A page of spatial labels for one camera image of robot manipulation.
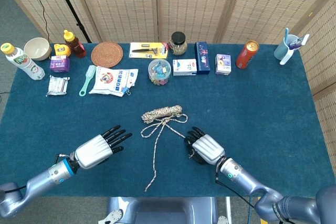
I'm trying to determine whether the white sugar bag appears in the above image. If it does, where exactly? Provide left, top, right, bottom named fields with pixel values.
left=89, top=66, right=139, bottom=98

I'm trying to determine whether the purple and white box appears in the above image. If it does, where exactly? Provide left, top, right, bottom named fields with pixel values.
left=215, top=54, right=232, bottom=75

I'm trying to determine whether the glass jar black lid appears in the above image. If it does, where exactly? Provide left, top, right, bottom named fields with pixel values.
left=169, top=31, right=188, bottom=56

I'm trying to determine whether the small purple box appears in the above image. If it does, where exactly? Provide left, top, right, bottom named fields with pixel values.
left=49, top=55, right=71, bottom=73

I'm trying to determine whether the white drink bottle yellow cap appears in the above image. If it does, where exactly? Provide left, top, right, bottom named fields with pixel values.
left=0, top=42, right=46, bottom=81

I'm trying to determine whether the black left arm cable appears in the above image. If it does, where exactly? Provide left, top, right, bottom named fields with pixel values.
left=54, top=153, right=72, bottom=164

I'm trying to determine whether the yellow tape measure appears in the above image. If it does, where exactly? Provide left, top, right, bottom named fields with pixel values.
left=54, top=43, right=71, bottom=57

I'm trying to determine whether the dark blue table carpet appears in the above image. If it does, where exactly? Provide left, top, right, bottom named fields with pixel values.
left=0, top=42, right=336, bottom=198

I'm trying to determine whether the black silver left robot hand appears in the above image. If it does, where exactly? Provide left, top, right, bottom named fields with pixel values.
left=74, top=125, right=133, bottom=170

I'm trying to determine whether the razor in yellow package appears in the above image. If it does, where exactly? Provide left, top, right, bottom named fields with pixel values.
left=129, top=41, right=170, bottom=59

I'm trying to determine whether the white foil snack packet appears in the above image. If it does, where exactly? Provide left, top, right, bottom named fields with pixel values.
left=46, top=75, right=70, bottom=97

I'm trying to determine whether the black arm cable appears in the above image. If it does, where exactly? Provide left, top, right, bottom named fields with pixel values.
left=54, top=153, right=72, bottom=164
left=214, top=171, right=263, bottom=209

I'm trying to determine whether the dark blue tall box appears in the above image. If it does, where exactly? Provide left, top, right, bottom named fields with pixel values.
left=194, top=41, right=211, bottom=75

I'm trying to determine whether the speckled braided rope bundle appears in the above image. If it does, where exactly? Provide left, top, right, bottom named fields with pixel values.
left=141, top=104, right=195, bottom=193

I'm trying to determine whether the mint green brush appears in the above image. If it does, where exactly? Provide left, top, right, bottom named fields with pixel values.
left=79, top=65, right=97, bottom=97

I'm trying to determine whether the red drink can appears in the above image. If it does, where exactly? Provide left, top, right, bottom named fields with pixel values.
left=235, top=40, right=260, bottom=69

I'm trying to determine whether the honey bottle yellow cap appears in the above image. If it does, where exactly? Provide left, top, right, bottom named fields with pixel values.
left=63, top=29, right=87, bottom=58

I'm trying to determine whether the white and blue box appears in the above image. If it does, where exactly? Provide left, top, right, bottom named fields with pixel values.
left=172, top=59, right=197, bottom=77

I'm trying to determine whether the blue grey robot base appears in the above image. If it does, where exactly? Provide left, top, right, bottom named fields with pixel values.
left=98, top=196, right=229, bottom=224

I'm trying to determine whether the round woven rattan coaster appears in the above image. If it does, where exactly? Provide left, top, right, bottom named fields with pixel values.
left=91, top=41, right=124, bottom=69

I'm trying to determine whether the thin black hanging cable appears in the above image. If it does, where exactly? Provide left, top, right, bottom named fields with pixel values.
left=26, top=0, right=50, bottom=44

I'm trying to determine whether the light blue cup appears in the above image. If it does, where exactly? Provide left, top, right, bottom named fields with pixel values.
left=274, top=34, right=300, bottom=61

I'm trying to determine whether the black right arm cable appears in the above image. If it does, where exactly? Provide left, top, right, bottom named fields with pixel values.
left=214, top=171, right=263, bottom=209

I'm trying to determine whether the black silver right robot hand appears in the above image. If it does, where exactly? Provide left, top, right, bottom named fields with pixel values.
left=184, top=126, right=226, bottom=166

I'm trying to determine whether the clear tub of coloured clips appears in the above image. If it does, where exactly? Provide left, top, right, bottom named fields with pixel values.
left=148, top=59, right=172, bottom=86

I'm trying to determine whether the beige bowl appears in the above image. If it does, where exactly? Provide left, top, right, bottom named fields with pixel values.
left=23, top=37, right=52, bottom=61

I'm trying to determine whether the black tripod stand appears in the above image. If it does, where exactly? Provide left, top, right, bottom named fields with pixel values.
left=50, top=0, right=92, bottom=43

